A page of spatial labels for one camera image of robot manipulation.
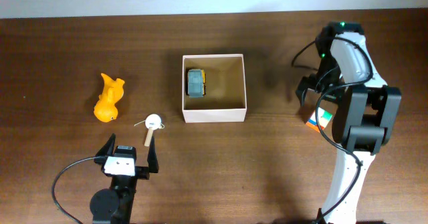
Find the white wooden paddle toy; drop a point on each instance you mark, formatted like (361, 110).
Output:
(152, 122)

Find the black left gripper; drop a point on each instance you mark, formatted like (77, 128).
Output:
(144, 171)

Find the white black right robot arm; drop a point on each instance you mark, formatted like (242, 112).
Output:
(367, 108)

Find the orange rubber fish toy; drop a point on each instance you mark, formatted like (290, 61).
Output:
(105, 109)

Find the colourful puzzle cube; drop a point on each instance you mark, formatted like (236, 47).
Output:
(319, 120)

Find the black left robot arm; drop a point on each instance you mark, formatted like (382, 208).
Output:
(114, 204)

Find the pink cardboard box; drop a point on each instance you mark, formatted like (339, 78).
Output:
(226, 97)

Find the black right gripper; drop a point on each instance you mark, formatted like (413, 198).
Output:
(306, 82)

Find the yellow grey toy truck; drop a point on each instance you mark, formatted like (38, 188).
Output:
(196, 80)

